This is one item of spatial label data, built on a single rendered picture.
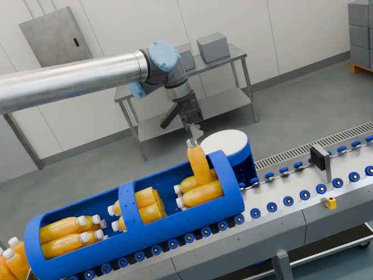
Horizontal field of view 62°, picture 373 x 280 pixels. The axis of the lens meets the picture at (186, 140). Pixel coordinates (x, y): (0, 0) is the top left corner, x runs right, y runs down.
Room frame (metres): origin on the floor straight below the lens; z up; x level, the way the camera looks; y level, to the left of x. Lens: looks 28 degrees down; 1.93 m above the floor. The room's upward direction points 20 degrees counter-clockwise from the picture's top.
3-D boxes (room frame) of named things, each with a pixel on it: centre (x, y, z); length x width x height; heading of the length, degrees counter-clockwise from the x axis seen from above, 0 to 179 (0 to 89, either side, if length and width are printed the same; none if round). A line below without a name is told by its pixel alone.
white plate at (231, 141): (1.51, -0.19, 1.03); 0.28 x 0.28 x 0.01
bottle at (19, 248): (1.21, 0.92, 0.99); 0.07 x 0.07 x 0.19
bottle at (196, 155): (1.09, -0.02, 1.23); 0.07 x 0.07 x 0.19
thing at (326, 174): (1.09, -0.53, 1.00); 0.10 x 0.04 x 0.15; 1
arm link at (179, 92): (1.10, -0.04, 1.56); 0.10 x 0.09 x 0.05; 0
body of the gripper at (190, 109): (1.10, -0.04, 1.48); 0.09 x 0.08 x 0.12; 90
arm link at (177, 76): (1.10, -0.03, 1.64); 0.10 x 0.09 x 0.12; 124
